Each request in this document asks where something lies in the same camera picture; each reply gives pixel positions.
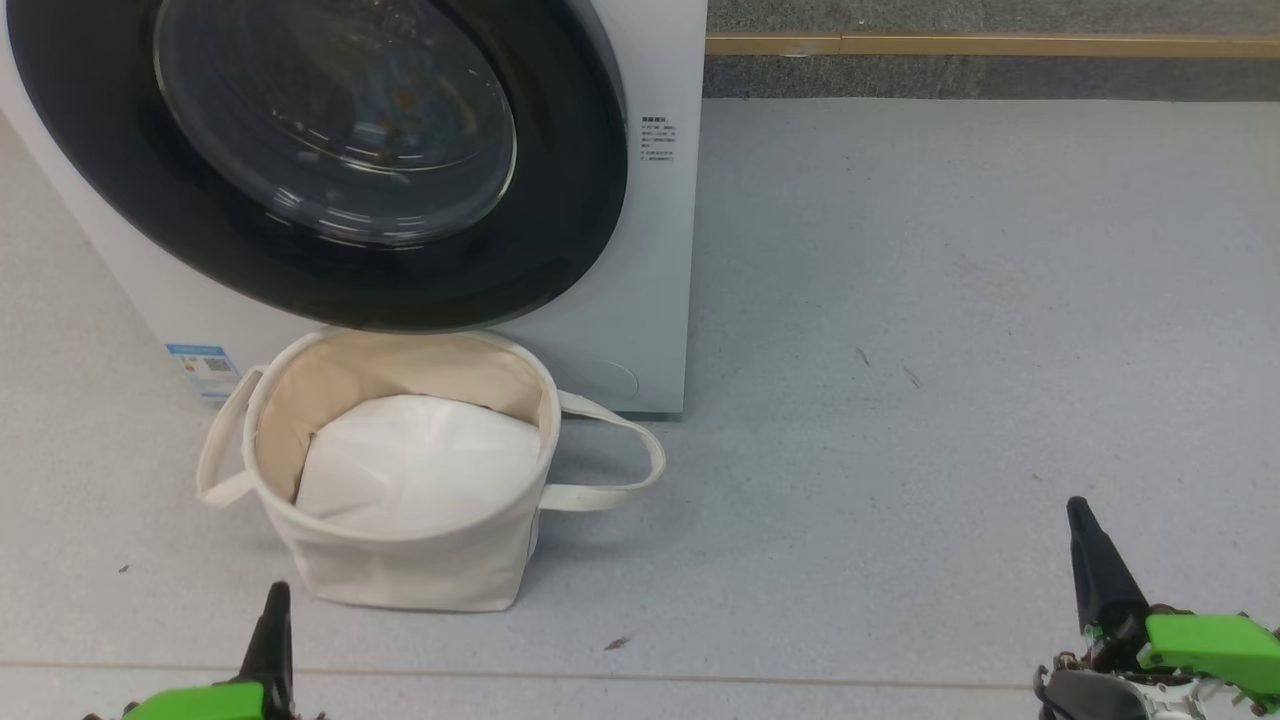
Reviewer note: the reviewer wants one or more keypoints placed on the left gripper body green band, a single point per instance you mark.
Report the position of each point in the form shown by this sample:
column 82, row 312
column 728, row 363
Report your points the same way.
column 200, row 705

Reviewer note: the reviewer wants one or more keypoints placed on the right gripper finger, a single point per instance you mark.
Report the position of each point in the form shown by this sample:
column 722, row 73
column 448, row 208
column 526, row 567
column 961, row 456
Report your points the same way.
column 1100, row 580

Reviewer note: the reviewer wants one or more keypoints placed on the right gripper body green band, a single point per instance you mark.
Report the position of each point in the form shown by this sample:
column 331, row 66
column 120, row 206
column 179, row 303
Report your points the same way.
column 1220, row 645

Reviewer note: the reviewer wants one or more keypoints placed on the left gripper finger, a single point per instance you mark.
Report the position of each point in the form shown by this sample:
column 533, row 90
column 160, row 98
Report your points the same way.
column 275, row 650

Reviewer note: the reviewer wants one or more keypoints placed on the black round glass washer door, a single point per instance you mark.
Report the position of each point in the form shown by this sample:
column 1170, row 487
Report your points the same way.
column 570, row 200

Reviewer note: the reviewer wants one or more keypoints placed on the cream canvas laundry basket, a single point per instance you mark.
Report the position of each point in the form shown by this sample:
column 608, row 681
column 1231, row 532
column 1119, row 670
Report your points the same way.
column 420, row 575

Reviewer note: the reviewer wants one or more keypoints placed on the white padding in basket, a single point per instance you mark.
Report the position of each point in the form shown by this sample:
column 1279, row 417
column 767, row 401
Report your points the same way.
column 420, row 470

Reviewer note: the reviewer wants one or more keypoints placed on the white front-load washing machine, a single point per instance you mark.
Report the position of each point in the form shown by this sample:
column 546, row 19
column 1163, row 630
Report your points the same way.
column 650, row 280

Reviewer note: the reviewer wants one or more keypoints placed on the blue energy label sticker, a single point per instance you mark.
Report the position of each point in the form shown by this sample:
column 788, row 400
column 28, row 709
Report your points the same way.
column 205, row 370

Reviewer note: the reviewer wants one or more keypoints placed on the wooden baseboard strip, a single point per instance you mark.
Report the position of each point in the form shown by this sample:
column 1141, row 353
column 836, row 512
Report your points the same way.
column 1000, row 45

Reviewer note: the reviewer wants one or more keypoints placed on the small printed text label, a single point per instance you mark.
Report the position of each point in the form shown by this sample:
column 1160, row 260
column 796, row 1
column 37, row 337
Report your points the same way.
column 659, row 138

